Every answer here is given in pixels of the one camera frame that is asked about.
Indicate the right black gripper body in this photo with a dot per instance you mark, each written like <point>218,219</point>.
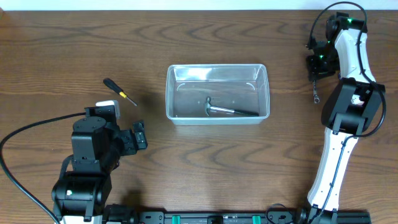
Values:
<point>326,63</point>

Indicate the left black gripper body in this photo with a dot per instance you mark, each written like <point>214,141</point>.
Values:
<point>122,145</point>

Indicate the silver combination wrench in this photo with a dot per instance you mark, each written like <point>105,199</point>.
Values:
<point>316,98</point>

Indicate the black yellow screwdriver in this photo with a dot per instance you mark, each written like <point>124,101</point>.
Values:
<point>117,89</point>

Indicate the steel claw hammer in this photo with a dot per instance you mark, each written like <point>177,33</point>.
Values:
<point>209,108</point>

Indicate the blue precision screwdriver set case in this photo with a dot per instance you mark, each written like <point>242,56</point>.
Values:
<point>356,101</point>

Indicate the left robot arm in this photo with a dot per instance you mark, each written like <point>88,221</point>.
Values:
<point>98,143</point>

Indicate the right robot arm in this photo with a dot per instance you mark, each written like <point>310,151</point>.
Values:
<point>346,115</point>

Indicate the clear plastic container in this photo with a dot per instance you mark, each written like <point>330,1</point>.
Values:
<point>236,86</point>

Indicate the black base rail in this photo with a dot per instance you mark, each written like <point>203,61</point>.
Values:
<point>275,214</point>

